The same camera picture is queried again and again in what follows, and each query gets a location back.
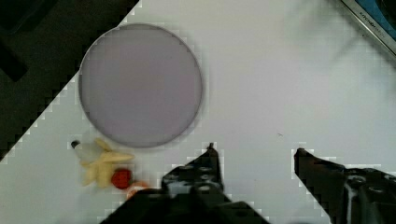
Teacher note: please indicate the red felt tomato toy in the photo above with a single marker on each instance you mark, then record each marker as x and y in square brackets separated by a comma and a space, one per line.
[122, 178]

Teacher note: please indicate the orange felt slice toy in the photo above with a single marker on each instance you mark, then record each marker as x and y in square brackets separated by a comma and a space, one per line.
[135, 187]

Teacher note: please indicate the round grey plate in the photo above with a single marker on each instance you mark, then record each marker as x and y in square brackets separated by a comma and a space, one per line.
[140, 85]

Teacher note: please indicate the felt peeled banana toy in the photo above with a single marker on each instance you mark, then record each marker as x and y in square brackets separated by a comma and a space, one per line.
[98, 160]

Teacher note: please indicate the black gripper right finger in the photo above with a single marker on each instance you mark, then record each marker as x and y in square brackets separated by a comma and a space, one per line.
[348, 195]

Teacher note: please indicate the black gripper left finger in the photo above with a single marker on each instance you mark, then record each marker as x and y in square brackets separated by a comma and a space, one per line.
[203, 170]

